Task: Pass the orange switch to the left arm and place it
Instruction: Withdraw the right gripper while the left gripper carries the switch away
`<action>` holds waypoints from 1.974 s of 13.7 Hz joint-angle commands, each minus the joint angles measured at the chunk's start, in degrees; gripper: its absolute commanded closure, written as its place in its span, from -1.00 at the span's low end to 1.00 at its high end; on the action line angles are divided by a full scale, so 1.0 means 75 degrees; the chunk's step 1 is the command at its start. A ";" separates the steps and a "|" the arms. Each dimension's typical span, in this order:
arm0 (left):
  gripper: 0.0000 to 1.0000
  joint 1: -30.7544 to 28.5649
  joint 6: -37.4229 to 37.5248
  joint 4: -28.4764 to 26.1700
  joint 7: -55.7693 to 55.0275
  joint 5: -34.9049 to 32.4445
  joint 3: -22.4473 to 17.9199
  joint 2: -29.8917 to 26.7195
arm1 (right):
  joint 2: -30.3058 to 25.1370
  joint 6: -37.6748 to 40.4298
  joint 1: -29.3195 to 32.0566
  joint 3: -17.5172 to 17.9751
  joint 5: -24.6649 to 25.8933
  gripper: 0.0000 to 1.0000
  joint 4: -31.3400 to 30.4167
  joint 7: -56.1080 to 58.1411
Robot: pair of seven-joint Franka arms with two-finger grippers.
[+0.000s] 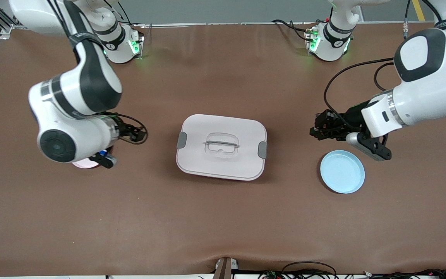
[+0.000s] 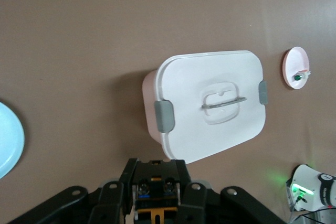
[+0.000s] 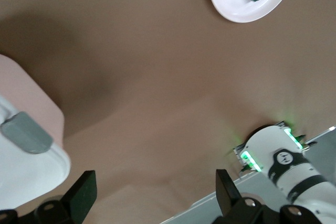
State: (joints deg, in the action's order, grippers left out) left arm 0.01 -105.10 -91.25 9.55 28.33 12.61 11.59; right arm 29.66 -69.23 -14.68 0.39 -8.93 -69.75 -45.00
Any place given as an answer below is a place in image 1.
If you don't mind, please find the pink round plate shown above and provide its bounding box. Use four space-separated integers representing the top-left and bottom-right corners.
71 157 102 169

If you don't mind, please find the black left base cable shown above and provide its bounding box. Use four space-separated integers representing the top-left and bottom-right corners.
272 19 326 42

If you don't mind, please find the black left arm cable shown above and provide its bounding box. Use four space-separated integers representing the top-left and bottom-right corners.
324 0 409 128

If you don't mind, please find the brown camera mount bar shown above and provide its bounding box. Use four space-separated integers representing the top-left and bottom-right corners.
213 257 240 279

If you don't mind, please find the black cable bundle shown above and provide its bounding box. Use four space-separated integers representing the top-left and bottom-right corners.
362 269 446 279

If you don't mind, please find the black right base cable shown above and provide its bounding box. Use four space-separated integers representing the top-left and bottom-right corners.
107 3 146 29

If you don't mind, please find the black base cable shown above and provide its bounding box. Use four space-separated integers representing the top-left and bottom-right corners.
107 3 146 29
272 19 326 42

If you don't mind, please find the light blue round plate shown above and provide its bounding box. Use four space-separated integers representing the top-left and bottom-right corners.
320 150 365 194

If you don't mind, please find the black cable loop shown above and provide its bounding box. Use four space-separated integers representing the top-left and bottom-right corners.
258 262 340 279

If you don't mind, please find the white lidded storage box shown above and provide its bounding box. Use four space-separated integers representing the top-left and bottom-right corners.
176 114 268 181

